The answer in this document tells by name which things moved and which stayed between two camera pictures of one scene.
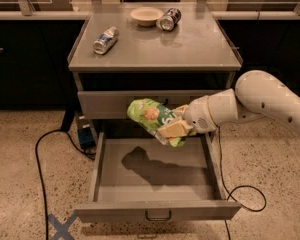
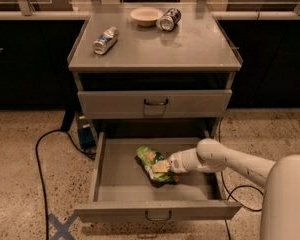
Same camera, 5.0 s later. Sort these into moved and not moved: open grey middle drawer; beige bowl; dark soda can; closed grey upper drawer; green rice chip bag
Moved: green rice chip bag
Not moved: beige bowl; open grey middle drawer; dark soda can; closed grey upper drawer
